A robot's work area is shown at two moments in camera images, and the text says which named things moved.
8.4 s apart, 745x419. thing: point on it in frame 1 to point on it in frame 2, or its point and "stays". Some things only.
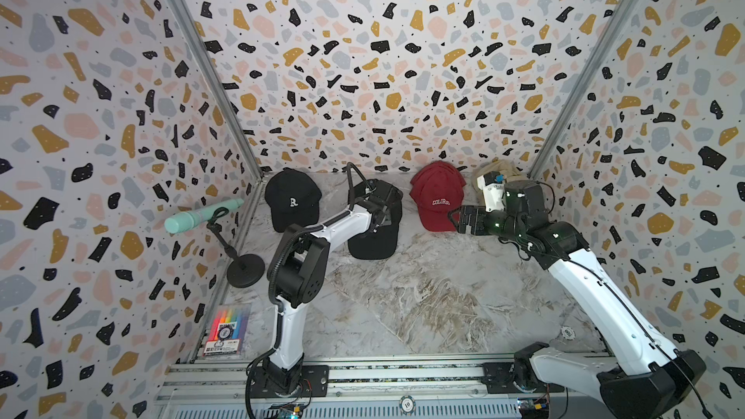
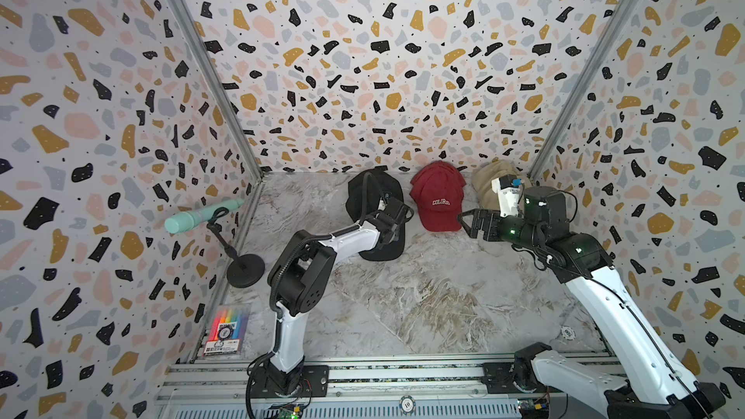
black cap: (293, 198) to (380, 180)
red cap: (437, 187) stays
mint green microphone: (187, 220) stays
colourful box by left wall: (229, 329) stays
